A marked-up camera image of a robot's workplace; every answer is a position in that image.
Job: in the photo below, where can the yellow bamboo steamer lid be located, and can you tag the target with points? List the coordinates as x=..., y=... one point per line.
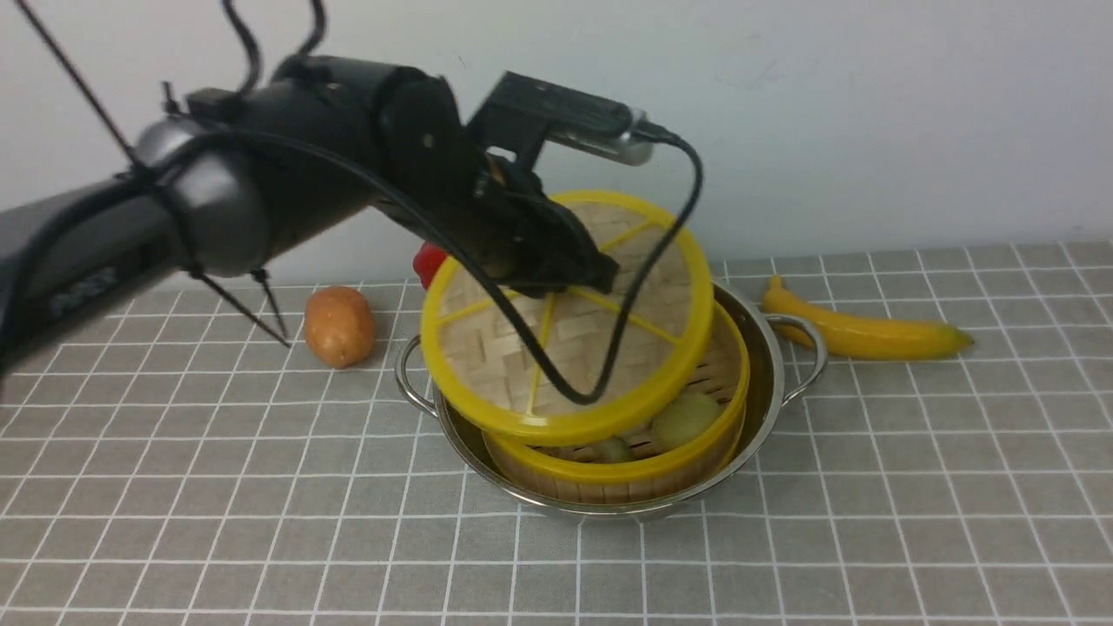
x=481, y=366

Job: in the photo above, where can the yellow bamboo steamer basket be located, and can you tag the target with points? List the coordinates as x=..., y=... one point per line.
x=571, y=473

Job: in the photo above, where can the red bell pepper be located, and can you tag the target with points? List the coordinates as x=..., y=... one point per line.
x=426, y=263

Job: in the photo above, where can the stainless steel pot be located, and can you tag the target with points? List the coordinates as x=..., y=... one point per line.
x=766, y=397

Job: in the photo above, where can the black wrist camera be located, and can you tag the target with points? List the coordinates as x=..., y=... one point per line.
x=523, y=113

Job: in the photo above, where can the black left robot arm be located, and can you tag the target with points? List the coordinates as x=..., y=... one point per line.
x=232, y=183

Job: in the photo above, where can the yellow-green steamed bun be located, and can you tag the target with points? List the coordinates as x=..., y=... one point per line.
x=686, y=418

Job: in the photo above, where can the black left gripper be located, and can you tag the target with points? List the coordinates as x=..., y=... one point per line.
x=545, y=249

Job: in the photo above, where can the yellow banana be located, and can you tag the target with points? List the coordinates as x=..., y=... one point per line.
x=869, y=338

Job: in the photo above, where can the brown potato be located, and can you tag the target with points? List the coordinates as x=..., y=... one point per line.
x=339, y=327

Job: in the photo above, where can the grey checkered tablecloth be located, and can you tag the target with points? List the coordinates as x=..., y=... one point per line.
x=173, y=466

